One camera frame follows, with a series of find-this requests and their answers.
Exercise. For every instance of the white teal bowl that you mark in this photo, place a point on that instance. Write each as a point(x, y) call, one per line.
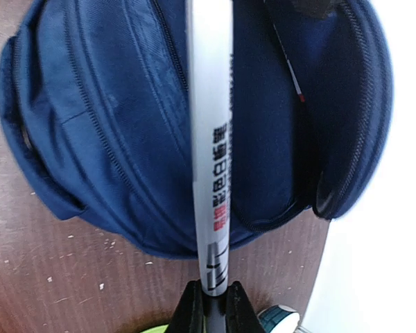
point(279, 319)

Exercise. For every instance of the black marker pen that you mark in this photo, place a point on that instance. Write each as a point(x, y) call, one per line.
point(210, 58)

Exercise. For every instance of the navy blue backpack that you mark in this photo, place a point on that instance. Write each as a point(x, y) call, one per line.
point(94, 106)

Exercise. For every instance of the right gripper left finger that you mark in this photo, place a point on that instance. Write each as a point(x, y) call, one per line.
point(188, 316)

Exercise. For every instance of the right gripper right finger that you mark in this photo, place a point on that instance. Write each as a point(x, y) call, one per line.
point(240, 315)

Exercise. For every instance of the green plate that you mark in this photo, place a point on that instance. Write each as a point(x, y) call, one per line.
point(156, 329)

